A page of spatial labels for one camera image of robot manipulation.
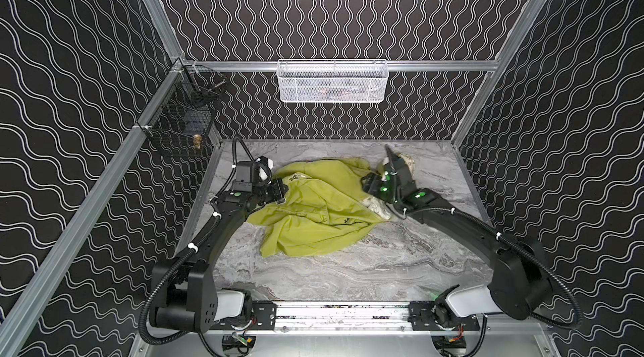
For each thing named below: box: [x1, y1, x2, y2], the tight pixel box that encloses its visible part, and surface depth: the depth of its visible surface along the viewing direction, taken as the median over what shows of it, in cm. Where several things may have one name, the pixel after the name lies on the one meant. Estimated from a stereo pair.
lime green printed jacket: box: [246, 157, 390, 258], surface depth 92 cm
